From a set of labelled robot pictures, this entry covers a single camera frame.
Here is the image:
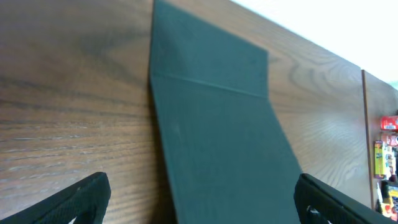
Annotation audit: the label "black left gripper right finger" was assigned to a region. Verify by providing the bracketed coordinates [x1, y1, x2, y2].
[294, 173, 394, 224]

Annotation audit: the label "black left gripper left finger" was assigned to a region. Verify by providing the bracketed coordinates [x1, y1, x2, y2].
[1, 172, 111, 224]

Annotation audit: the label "dark green box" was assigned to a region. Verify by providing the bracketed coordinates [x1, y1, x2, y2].
[150, 1, 301, 224]

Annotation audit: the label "colourful items beyond table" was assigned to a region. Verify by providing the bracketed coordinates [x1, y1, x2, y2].
[374, 115, 397, 222]

